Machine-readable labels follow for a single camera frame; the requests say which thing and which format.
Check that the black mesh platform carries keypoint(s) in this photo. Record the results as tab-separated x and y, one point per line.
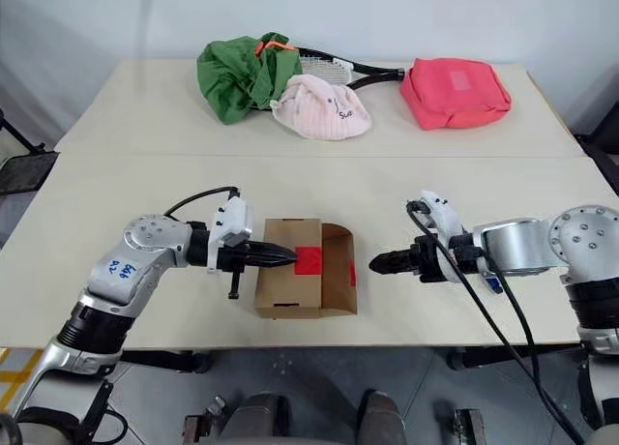
24	171

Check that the grey panel with yellow tape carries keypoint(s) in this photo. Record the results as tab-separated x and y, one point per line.
14	377

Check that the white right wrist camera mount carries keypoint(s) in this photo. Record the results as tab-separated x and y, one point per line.
445	215

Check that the black table leg with caster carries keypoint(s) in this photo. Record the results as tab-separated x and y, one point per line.
164	360
512	358

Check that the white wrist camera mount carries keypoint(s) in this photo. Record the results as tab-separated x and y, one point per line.
235	222
445	215

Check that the black tennis racket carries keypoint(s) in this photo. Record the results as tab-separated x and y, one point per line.
372	71

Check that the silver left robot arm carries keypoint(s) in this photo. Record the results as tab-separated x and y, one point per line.
140	266

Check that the black equipment base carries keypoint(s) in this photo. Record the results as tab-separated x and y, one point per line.
602	159

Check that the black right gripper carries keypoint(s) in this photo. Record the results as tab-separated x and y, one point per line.
428	261

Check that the green cloth bag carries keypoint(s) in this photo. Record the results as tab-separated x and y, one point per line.
232	80

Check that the pink ribbed fabric hat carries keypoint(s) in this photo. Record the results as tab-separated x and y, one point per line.
321	109

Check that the brown cardboard box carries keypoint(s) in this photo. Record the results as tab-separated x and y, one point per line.
285	290

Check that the red fabric pouch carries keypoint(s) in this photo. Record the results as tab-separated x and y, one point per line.
454	92

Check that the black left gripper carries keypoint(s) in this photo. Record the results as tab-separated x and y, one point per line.
237	257

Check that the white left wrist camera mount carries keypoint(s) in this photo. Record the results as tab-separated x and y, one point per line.
235	222

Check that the red sealing tape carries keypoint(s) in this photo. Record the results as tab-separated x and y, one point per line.
308	261

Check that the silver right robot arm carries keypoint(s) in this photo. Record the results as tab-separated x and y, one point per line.
522	246

